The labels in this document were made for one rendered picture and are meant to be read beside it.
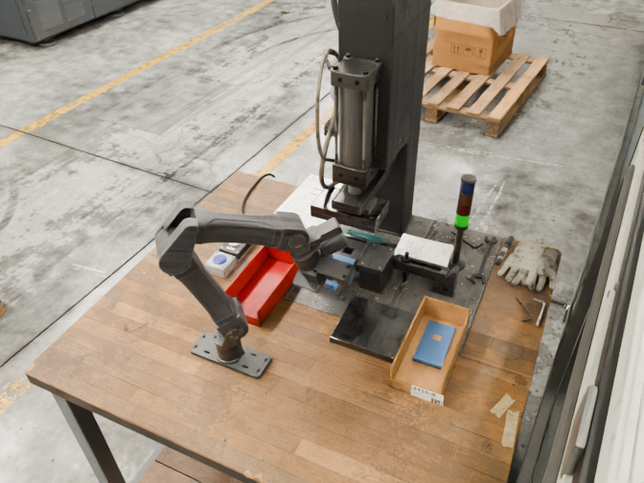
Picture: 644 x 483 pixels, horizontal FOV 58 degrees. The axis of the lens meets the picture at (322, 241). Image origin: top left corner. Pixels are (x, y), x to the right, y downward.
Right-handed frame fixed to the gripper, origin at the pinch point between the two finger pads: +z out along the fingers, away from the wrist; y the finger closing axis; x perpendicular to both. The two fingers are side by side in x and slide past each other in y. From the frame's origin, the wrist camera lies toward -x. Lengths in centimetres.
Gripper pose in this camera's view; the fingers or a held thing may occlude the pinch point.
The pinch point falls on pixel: (320, 283)
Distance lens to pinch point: 144.7
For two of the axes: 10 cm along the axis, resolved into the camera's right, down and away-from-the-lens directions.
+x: -9.0, -2.6, 3.5
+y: 3.9, -8.6, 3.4
